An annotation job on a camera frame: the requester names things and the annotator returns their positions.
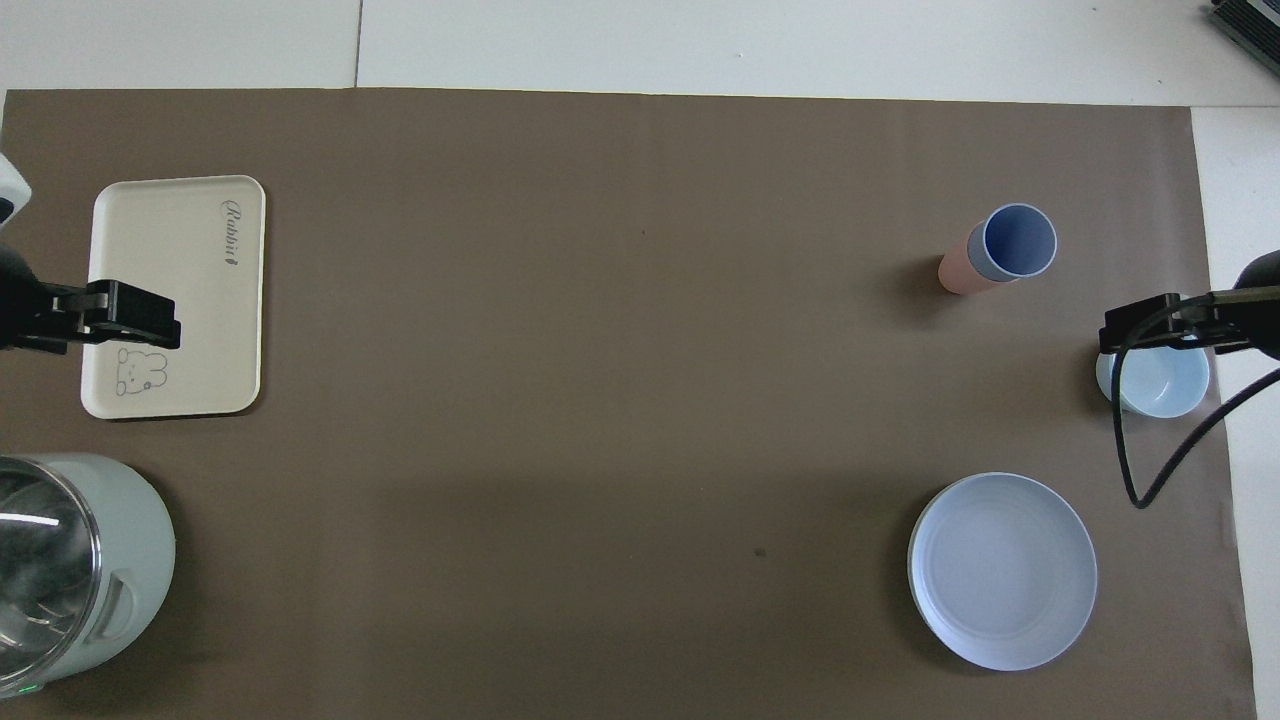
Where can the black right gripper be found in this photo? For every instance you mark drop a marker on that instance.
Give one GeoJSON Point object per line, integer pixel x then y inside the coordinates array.
{"type": "Point", "coordinates": [1262, 305]}

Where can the dark grey ribbed device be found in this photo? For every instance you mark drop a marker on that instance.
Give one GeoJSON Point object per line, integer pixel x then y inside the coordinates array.
{"type": "Point", "coordinates": [1250, 22]}

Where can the blue plastic cup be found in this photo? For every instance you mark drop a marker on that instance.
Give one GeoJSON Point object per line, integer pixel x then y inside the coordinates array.
{"type": "Point", "coordinates": [1018, 240]}

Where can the pink plastic cup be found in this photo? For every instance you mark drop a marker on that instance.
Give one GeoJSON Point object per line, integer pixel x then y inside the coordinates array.
{"type": "Point", "coordinates": [960, 270]}

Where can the light blue small bowl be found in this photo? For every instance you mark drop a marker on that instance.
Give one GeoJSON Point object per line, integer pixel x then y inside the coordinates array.
{"type": "Point", "coordinates": [1165, 385]}

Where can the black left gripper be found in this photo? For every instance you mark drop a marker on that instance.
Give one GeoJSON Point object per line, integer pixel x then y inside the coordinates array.
{"type": "Point", "coordinates": [18, 300]}

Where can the brown table mat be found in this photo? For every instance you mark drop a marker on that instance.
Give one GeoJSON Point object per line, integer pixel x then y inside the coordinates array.
{"type": "Point", "coordinates": [640, 400]}

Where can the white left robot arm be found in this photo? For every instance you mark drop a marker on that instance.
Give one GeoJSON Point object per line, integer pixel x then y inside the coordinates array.
{"type": "Point", "coordinates": [10, 185]}

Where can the cream rabbit print tray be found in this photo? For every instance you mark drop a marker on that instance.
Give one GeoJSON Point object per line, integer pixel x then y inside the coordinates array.
{"type": "Point", "coordinates": [180, 290]}

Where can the pale blue round plate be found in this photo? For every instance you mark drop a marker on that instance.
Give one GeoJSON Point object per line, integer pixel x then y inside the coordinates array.
{"type": "Point", "coordinates": [1003, 570]}

